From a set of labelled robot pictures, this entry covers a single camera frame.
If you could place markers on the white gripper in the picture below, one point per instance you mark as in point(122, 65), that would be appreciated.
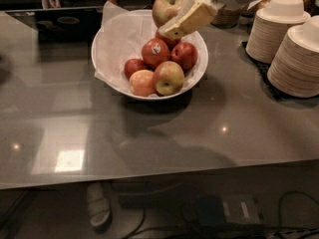
point(192, 14)

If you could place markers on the red-green apple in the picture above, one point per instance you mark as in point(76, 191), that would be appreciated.
point(164, 10)

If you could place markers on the dark red apple back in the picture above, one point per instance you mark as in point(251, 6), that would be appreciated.
point(170, 43)

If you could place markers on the dark red apple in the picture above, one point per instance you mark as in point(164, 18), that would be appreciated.
point(170, 43)
point(185, 54)

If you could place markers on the dark red apple right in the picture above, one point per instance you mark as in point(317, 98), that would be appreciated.
point(185, 54)

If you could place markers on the red apple with sticker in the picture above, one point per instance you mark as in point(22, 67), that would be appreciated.
point(154, 52)

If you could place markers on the yellow-green apple front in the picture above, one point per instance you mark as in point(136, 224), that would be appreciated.
point(168, 78)

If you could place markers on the white bowl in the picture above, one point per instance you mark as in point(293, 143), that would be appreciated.
point(199, 67)

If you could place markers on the small hidden red apple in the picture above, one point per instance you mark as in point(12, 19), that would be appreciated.
point(133, 65)

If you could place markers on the orange-red apple front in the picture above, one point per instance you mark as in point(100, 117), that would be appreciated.
point(141, 83)

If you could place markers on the glass jar with cereal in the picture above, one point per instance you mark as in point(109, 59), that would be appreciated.
point(227, 18)

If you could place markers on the white paper liner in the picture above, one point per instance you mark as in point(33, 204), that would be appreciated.
point(119, 40)

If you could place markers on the black rubber mat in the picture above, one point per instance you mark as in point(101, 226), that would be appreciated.
point(276, 94)

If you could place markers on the right stack of paper plates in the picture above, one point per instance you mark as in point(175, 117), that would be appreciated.
point(295, 67)

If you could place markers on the black laptop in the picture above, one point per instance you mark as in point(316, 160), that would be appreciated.
point(67, 24)

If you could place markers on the blue grey box on floor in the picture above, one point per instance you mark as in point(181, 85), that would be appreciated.
point(215, 210)

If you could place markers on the grey sandal on floor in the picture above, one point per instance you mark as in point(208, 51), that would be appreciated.
point(98, 204)

